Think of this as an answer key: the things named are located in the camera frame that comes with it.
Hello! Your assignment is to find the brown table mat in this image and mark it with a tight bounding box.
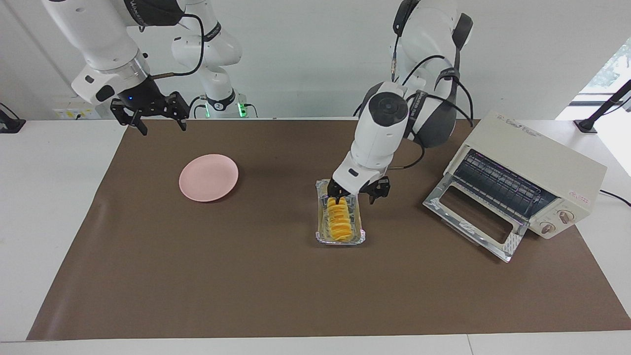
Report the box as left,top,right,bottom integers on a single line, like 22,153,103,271
27,118,631,341

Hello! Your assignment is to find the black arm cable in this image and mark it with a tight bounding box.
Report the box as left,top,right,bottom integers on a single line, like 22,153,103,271
148,12,206,79
352,20,475,171

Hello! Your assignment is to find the black oven power cable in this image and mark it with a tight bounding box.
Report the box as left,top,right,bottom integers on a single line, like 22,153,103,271
600,190,631,207

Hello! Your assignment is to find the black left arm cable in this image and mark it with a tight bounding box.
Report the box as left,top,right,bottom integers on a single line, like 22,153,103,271
352,20,475,171

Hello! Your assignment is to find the white wall socket box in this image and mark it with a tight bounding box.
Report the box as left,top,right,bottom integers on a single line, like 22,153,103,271
52,96,102,120

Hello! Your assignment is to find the pink round plate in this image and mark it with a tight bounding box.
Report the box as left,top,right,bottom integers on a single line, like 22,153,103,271
178,154,240,203

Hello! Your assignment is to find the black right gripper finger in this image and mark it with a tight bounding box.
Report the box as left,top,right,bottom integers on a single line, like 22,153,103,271
124,109,149,137
170,93,191,132

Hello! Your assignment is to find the metal oven wire rack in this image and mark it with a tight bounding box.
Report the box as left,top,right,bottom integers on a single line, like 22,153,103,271
454,149,560,221

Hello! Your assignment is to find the chrome glass oven door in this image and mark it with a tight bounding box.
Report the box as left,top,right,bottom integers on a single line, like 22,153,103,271
423,174,529,263

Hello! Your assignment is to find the white toaster oven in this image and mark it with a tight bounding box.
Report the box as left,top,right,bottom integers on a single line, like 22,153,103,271
423,113,608,263

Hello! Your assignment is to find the black camera stand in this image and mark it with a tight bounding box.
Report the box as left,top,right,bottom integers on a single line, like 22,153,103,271
574,79,631,134

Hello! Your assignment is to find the black clamp mount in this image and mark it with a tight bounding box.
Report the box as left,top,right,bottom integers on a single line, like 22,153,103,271
0,103,26,134

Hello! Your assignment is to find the aluminium foil tray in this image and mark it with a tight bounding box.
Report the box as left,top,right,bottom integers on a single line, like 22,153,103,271
315,179,366,246

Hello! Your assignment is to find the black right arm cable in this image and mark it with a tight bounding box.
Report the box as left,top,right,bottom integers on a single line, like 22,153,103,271
148,12,206,79

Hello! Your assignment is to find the sliced golden bread loaf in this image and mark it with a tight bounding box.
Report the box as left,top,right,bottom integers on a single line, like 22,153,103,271
327,196,354,243

